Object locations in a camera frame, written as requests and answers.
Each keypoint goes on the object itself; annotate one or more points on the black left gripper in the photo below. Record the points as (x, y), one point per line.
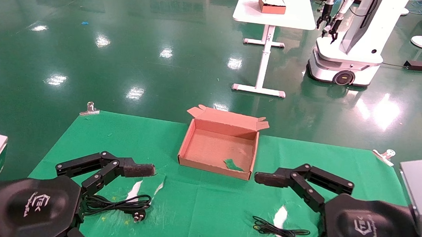
(30, 206)

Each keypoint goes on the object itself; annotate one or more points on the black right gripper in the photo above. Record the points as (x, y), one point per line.
(370, 230)

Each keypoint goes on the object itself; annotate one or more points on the open brown cardboard box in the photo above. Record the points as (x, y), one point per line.
(212, 148)

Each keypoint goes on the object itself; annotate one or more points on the small brown cardboard box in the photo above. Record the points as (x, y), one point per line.
(272, 8)

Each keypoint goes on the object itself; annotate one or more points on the white contents of small box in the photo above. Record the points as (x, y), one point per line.
(273, 0)

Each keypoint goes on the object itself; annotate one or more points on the silver metal binder clip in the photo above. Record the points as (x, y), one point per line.
(89, 110)
(384, 156)

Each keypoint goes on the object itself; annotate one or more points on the small green tape scrap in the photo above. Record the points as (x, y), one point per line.
(233, 165)

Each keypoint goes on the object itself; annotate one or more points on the white wheeled background robot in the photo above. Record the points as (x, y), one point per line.
(352, 57)

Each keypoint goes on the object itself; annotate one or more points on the black background robot gripper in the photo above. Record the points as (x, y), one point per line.
(324, 16)
(334, 28)

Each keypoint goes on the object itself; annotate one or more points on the white table with legs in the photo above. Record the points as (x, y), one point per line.
(296, 13)

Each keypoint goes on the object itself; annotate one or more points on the small white round base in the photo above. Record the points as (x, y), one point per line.
(404, 11)

